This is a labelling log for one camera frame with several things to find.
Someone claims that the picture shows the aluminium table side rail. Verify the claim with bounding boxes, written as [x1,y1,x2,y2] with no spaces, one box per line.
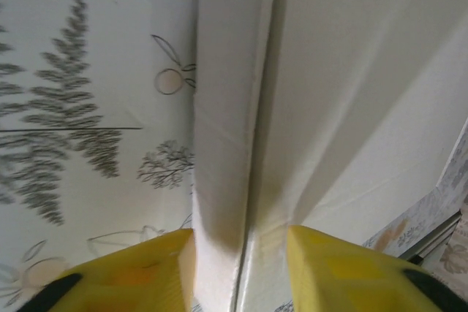
[398,211,462,267]

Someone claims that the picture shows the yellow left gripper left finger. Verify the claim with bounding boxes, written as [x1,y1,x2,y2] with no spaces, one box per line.
[14,227,195,312]

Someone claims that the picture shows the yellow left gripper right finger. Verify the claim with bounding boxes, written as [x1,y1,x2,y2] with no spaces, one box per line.
[287,224,458,312]

